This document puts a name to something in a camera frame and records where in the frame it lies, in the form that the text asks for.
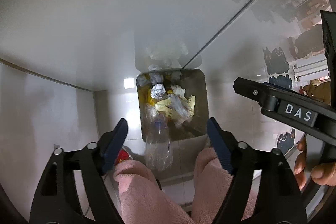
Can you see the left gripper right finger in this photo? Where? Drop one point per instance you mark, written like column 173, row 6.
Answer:
column 279, row 198

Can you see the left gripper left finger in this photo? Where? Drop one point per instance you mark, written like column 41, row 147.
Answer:
column 56, row 199

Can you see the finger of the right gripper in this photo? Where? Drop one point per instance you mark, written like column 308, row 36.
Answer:
column 274, row 89
column 261, row 93

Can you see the clear plastic bottle blue cap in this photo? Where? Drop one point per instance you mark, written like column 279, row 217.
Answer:
column 158, row 152

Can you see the white paper pile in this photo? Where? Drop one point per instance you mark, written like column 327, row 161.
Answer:
column 156, row 86

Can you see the steel trash bin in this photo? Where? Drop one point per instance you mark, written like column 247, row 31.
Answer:
column 187, row 119

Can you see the person's right hand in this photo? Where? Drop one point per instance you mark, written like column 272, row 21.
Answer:
column 323, row 174

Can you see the black cat floor sticker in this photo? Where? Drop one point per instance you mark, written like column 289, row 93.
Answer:
column 282, row 81

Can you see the left red slipper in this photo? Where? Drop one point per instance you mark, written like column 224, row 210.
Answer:
column 123, row 155

